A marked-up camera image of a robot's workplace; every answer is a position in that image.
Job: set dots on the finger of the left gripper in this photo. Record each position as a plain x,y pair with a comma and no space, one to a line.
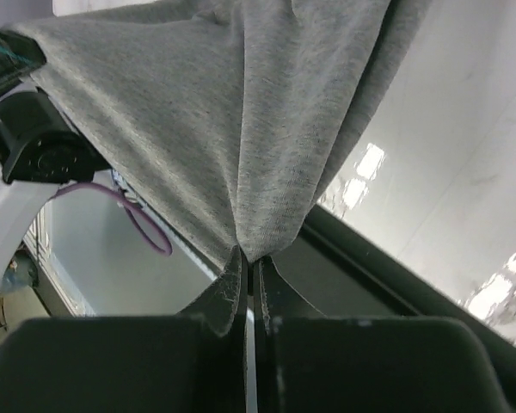
19,57

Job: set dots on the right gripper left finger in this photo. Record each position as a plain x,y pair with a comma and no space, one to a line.
193,361

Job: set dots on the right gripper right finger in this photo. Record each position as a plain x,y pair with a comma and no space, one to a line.
307,362

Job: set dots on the grey t-shirt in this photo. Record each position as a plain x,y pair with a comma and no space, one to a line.
230,118

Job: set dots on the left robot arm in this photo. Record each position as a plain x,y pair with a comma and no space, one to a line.
40,149

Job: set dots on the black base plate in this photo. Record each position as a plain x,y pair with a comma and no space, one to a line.
393,285

